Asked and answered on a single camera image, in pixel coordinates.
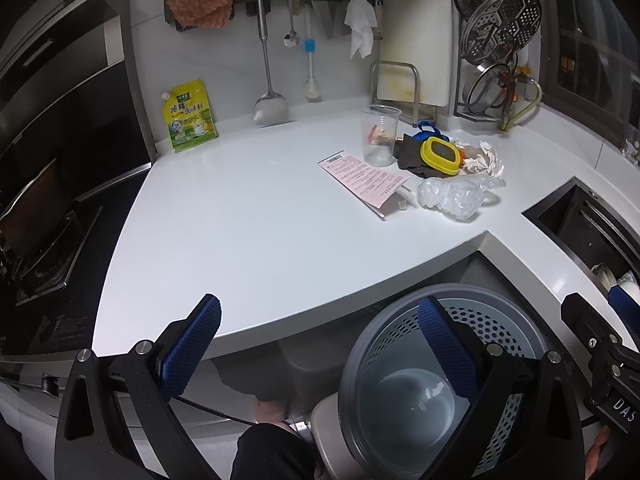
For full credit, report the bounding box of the clear plastic bag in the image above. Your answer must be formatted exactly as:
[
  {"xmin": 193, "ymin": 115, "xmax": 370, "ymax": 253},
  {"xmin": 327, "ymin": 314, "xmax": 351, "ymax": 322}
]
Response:
[{"xmin": 416, "ymin": 174, "xmax": 506, "ymax": 221}]

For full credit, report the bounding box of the white checked paper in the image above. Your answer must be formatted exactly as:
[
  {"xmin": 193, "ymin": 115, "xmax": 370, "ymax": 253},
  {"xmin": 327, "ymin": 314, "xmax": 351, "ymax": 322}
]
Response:
[{"xmin": 459, "ymin": 141, "xmax": 504, "ymax": 178}]

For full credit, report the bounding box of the dark grey cloth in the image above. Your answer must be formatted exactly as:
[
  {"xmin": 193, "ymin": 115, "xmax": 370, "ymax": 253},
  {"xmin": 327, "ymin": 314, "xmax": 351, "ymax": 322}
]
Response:
[{"xmin": 394, "ymin": 134, "xmax": 446, "ymax": 179}]

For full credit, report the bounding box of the clear plastic cup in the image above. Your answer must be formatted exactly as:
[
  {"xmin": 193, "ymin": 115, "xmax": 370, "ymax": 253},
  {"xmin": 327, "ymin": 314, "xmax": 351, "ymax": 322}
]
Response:
[{"xmin": 361, "ymin": 104, "xmax": 401, "ymax": 167}]

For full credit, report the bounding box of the black kitchen sink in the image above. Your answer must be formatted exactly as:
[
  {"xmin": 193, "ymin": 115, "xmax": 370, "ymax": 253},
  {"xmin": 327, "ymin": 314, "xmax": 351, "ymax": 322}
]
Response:
[{"xmin": 524, "ymin": 178, "xmax": 639, "ymax": 292}]

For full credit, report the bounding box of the grey perforated trash bin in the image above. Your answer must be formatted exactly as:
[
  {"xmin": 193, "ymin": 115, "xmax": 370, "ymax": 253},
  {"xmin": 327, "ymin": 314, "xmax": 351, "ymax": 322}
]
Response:
[{"xmin": 337, "ymin": 283, "xmax": 549, "ymax": 479}]

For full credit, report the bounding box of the person's right hand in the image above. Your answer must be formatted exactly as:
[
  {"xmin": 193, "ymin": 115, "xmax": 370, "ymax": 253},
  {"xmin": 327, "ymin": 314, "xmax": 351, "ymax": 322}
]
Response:
[{"xmin": 585, "ymin": 426, "xmax": 611, "ymax": 480}]

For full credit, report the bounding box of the clear glass mug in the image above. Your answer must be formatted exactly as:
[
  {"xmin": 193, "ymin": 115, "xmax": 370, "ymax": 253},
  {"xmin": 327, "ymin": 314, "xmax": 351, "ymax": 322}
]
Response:
[{"xmin": 622, "ymin": 128, "xmax": 640, "ymax": 166}]

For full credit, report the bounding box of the white step bin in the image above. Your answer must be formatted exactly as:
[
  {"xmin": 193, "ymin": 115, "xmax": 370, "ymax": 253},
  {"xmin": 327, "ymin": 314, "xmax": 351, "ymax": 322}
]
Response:
[{"xmin": 310, "ymin": 393, "xmax": 368, "ymax": 480}]

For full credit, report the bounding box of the black gas stove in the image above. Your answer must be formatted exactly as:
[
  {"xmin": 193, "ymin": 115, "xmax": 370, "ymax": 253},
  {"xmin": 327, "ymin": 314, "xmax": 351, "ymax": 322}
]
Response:
[{"xmin": 1, "ymin": 160, "xmax": 151, "ymax": 358}]

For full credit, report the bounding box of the yellow-rimmed container lid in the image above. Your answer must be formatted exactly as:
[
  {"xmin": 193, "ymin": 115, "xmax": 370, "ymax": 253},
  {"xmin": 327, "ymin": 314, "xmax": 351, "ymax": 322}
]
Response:
[{"xmin": 420, "ymin": 136, "xmax": 462, "ymax": 177}]

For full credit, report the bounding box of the steel lid rack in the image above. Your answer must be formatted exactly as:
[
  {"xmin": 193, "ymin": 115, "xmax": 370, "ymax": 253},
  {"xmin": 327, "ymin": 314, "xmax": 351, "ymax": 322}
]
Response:
[{"xmin": 449, "ymin": 0, "xmax": 544, "ymax": 124}]

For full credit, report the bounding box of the glass pot lid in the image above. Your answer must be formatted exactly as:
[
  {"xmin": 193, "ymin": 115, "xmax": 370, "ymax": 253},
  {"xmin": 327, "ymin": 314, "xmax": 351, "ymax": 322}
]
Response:
[{"xmin": 462, "ymin": 62, "xmax": 518, "ymax": 116}]

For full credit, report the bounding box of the pink printed receipt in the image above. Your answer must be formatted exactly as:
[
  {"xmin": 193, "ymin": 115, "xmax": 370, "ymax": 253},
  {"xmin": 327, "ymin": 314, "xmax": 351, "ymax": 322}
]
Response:
[{"xmin": 318, "ymin": 151, "xmax": 411, "ymax": 220}]

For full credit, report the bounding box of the steel cutting board stand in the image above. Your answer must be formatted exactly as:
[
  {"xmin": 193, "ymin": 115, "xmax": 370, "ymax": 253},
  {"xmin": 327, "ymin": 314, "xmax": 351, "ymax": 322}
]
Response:
[{"xmin": 369, "ymin": 60, "xmax": 438, "ymax": 127}]

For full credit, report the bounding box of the red white snack wrapper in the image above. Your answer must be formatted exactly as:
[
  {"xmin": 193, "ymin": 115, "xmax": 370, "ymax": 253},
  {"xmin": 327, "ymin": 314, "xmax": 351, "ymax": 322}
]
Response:
[{"xmin": 367, "ymin": 125, "xmax": 397, "ymax": 146}]

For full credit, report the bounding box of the steel steamer plate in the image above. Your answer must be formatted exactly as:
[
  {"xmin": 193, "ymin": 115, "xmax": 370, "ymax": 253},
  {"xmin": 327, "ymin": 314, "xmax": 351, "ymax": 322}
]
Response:
[{"xmin": 460, "ymin": 0, "xmax": 542, "ymax": 65}]

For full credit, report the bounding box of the black range hood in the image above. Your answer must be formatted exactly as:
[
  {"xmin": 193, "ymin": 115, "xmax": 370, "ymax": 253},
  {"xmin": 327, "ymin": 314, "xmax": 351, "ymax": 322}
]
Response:
[{"xmin": 1, "ymin": 0, "xmax": 157, "ymax": 205}]

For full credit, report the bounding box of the yellow green seasoning pouch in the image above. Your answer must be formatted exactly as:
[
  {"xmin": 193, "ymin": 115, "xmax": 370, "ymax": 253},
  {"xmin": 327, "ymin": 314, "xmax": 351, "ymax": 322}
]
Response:
[{"xmin": 162, "ymin": 79, "xmax": 218, "ymax": 153}]

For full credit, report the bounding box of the white cutting board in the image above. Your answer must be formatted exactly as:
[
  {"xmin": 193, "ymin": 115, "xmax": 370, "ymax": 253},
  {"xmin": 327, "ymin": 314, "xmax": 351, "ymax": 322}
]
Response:
[{"xmin": 380, "ymin": 0, "xmax": 454, "ymax": 107}]

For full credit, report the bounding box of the steel spatula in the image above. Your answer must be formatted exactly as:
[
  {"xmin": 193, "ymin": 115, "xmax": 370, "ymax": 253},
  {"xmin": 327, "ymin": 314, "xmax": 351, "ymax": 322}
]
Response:
[{"xmin": 254, "ymin": 0, "xmax": 288, "ymax": 127}]

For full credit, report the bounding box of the white hanging rag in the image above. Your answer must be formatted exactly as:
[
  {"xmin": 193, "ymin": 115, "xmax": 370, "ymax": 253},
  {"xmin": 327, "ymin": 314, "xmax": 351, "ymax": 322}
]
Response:
[{"xmin": 344, "ymin": 0, "xmax": 378, "ymax": 58}]

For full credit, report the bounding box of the blue white bottle brush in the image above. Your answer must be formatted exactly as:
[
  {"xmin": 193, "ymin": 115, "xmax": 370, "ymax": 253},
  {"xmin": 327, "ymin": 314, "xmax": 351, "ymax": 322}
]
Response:
[{"xmin": 304, "ymin": 4, "xmax": 321, "ymax": 102}]

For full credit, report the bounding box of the small steel spoon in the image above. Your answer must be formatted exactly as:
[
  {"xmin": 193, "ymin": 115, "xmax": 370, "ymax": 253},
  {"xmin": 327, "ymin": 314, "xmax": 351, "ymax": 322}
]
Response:
[{"xmin": 283, "ymin": 0, "xmax": 300, "ymax": 49}]

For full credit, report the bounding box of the orange patterned dishcloth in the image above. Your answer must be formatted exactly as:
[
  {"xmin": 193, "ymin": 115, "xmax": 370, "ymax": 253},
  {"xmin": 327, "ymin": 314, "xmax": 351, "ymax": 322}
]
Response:
[{"xmin": 167, "ymin": 0, "xmax": 234, "ymax": 28}]

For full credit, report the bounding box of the yellow gas hose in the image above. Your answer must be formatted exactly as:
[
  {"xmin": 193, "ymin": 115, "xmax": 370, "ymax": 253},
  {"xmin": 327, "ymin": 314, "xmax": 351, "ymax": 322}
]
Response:
[{"xmin": 498, "ymin": 66, "xmax": 544, "ymax": 132}]

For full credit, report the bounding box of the blue lanyard strap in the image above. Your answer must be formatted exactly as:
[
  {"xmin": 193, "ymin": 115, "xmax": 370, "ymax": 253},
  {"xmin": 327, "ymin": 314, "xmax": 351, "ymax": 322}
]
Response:
[{"xmin": 414, "ymin": 120, "xmax": 452, "ymax": 142}]

